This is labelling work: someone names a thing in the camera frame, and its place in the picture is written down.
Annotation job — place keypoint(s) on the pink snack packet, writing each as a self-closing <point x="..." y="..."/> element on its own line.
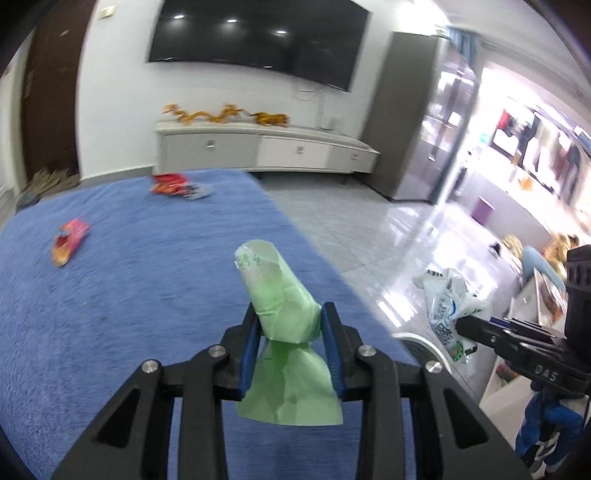
<point x="69" y="240"/>

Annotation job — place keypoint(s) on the red snack wrapper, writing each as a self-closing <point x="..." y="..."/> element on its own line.
<point x="171" y="184"/>

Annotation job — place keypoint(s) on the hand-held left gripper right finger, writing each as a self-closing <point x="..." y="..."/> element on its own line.
<point x="333" y="364"/>

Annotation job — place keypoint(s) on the white plastic stool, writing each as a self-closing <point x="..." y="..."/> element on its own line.
<point x="422" y="346"/>

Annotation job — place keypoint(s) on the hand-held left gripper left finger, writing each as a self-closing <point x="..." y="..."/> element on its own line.
<point x="247" y="360"/>

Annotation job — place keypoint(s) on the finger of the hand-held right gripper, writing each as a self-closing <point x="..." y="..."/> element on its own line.
<point x="521" y="326"/>
<point x="480" y="334"/>

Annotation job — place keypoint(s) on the blue grey curtain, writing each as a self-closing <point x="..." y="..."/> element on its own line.
<point x="461" y="41"/>

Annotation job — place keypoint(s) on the black wall television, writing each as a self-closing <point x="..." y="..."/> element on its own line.
<point x="258" y="37"/>

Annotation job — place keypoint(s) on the green plastic bag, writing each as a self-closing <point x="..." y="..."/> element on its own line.
<point x="281" y="304"/>

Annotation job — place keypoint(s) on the white low cabinet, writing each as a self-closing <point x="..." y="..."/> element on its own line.
<point x="517" y="314"/>

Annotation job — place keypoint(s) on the small golden dragon figurine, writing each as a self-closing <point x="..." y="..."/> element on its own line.
<point x="226" y="113"/>

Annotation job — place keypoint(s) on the yellow item on floor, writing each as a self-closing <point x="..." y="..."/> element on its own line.
<point x="512" y="242"/>

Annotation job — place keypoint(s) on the purple bin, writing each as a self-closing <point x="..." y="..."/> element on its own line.
<point x="484" y="211"/>

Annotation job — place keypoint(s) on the golden tiger figurine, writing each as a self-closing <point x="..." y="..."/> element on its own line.
<point x="272" y="120"/>

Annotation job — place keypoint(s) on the white printed plastic bag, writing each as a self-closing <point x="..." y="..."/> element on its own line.
<point x="445" y="304"/>

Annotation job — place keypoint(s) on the row of hanging clothes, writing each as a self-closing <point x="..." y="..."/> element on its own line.
<point x="545" y="147"/>

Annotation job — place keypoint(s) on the grey refrigerator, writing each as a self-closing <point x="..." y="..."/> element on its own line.
<point x="401" y="124"/>

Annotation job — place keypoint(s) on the grey shoe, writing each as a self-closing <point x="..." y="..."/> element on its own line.
<point x="27" y="201"/>

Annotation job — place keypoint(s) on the grey white television cabinet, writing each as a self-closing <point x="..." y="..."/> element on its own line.
<point x="277" y="150"/>

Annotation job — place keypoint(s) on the long golden dragon figurine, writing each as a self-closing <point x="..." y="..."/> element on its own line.
<point x="187" y="116"/>

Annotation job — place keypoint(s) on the brown slippers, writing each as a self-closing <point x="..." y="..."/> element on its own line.
<point x="51" y="181"/>

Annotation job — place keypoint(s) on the dark brown door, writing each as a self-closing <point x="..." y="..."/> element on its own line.
<point x="51" y="92"/>

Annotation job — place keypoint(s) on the wall light switch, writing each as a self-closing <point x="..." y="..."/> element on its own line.
<point x="108" y="11"/>

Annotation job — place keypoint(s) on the blue fluffy blanket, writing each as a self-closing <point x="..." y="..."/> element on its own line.
<point x="115" y="300"/>

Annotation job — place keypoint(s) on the small black floor item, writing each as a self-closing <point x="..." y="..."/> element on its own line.
<point x="496" y="250"/>

